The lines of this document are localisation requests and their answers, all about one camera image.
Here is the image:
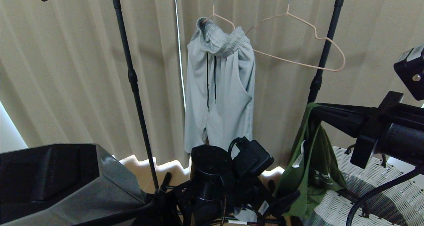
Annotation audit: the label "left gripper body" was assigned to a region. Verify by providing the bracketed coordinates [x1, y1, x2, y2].
[229, 176, 277, 224]

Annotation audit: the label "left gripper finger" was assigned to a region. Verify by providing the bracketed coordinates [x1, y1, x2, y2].
[272, 190, 300, 216]

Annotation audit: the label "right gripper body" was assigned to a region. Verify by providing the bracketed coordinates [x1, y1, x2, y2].
[350, 91, 424, 169]

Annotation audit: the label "green garment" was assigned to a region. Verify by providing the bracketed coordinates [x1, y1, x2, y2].
[273, 102, 347, 219]

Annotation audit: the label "pale grey shorts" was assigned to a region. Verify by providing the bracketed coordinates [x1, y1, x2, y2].
[184, 17, 256, 153]

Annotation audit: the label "pink clothes hanger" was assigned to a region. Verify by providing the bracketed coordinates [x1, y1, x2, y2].
[245, 0, 346, 72]
[202, 0, 236, 31]

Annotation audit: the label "white laundry basket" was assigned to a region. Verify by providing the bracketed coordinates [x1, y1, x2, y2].
[301, 145, 424, 226]

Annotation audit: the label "black clothes rack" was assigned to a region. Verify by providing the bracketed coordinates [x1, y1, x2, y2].
[39, 0, 424, 226]

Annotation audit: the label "beige curtain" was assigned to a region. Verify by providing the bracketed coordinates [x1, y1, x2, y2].
[0, 0, 424, 168]

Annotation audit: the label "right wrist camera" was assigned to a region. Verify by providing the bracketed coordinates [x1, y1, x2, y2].
[394, 45, 424, 101]

